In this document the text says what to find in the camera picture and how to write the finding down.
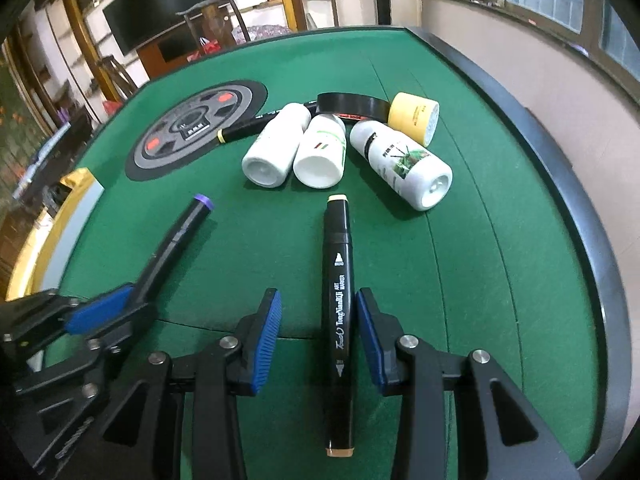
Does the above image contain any black marker beige cap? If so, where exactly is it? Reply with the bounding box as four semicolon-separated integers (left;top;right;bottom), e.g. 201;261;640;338
321;194;356;458

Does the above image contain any black marker purple cap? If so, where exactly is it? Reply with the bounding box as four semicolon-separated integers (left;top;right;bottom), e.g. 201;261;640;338
128;194;214;306

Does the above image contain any white bottle green plant label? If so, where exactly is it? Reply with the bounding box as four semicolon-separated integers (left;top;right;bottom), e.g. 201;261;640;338
349;120;452;211

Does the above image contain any white pill bottle red label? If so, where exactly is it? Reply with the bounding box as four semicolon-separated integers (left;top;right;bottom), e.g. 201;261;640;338
241;103;311;188

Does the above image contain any white bottle green stripe label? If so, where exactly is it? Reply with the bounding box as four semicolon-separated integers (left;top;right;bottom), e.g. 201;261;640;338
293;114;346;188

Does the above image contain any black marker yellow cap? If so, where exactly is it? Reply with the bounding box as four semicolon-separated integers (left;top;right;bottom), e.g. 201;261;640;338
214;101;318;146

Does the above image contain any yellow tape roll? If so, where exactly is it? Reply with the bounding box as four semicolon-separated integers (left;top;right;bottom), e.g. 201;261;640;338
387;92;440;148

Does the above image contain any black electrical tape roll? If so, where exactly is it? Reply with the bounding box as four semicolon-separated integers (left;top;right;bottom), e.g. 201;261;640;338
316;92;390;122

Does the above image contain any white tray with gold rim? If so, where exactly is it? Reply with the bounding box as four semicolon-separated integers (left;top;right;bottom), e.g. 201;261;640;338
4;168;104;301

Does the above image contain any round grey table centre console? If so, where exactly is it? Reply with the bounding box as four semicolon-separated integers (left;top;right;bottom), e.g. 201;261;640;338
125;80;268;181

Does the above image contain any red plastic bag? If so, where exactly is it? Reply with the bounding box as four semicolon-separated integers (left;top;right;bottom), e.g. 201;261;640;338
186;37;222;62

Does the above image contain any black flat television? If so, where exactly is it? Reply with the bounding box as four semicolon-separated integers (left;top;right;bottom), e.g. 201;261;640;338
101;0;222;58

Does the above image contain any dark wooden chair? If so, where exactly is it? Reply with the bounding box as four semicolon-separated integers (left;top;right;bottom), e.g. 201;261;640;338
176;0;250;54

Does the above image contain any window with metal grille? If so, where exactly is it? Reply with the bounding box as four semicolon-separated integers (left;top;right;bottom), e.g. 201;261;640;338
463;0;639;93

